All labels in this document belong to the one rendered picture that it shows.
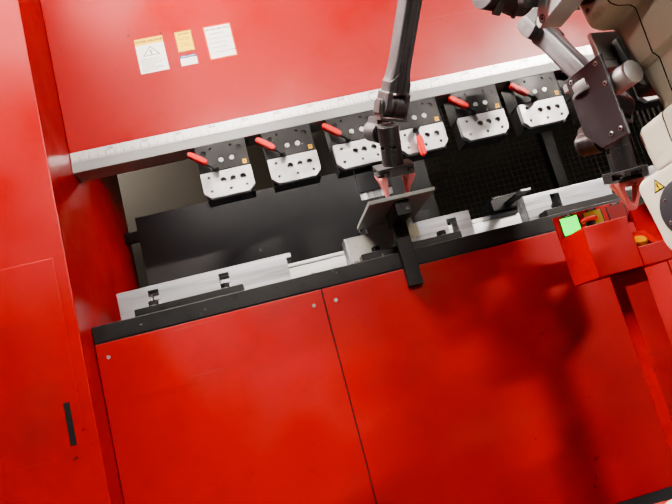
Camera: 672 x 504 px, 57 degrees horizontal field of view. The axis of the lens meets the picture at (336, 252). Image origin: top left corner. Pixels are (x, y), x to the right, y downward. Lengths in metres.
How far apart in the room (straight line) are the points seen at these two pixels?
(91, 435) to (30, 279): 0.40
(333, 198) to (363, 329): 0.86
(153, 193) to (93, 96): 1.56
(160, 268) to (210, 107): 0.71
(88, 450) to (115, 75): 1.08
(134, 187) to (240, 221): 1.25
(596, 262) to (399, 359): 0.55
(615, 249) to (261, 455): 0.98
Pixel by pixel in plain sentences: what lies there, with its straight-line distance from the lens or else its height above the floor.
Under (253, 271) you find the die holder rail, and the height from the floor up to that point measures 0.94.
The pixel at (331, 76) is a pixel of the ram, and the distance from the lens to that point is 1.99.
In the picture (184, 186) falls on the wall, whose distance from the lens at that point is 3.55.
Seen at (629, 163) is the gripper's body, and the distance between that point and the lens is 1.61.
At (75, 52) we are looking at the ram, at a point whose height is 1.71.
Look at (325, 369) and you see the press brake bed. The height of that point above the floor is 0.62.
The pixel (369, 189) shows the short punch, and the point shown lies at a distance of 1.90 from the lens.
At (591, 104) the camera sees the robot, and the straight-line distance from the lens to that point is 1.32.
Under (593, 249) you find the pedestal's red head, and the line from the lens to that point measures 1.53.
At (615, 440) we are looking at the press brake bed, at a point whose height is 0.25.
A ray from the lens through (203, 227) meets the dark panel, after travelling 2.39.
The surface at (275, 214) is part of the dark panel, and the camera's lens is 2.39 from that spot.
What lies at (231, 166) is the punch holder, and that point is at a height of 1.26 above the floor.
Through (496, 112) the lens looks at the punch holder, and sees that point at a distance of 2.04.
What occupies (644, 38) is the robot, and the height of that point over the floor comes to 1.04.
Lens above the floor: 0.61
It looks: 10 degrees up
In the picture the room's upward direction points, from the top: 15 degrees counter-clockwise
